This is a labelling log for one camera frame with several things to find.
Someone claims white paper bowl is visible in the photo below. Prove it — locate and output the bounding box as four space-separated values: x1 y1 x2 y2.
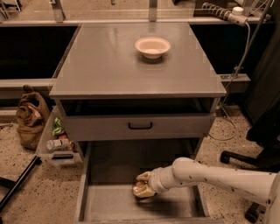
135 37 171 60

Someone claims clear plastic storage bin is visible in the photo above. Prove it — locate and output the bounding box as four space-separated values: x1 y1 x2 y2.
36 107 83 166

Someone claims white cable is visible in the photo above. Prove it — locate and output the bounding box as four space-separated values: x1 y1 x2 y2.
207 22 252 142

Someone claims open grey middle drawer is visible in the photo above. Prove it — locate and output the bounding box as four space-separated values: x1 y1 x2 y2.
74 139 224 224

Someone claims black office chair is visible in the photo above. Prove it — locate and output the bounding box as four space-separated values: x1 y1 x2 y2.
220 103 280 224

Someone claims white ribbed hose fixture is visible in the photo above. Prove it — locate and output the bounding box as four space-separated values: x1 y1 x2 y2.
202 3 248 26

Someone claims brown paper bag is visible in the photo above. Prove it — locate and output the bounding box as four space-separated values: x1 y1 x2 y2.
16 85 52 151

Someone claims crushed orange soda can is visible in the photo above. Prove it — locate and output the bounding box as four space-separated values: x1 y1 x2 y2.
132 181 154 199

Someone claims black drawer handle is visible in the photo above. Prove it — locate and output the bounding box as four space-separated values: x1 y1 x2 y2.
128 122 153 130

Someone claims green snack packet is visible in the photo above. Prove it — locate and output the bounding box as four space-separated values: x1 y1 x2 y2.
52 117 65 137

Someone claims grey top drawer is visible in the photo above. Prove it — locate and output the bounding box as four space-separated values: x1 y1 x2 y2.
62 113 215 141

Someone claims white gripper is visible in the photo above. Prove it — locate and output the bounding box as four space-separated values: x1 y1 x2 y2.
134 166 177 199

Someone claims white can in bin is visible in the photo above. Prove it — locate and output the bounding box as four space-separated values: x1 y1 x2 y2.
46 138 70 151

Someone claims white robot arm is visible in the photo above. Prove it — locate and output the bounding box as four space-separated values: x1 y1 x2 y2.
133 157 280 224

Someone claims black metal bar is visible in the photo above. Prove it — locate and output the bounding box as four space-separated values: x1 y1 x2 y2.
0 156 42 213

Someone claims grey drawer cabinet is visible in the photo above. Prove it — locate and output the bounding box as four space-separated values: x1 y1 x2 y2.
48 22 228 224

